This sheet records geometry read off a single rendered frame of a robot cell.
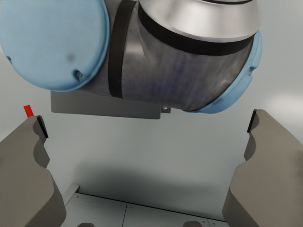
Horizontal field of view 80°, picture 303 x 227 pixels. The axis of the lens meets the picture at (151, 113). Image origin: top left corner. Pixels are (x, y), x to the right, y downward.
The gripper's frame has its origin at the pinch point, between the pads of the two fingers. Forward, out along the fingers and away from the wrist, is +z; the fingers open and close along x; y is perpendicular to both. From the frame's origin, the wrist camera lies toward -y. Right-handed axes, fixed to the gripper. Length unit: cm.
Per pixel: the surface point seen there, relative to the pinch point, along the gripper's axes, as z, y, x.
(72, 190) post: 65, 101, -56
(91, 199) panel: 59, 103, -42
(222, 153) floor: 80, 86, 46
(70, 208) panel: 50, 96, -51
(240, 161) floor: 78, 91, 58
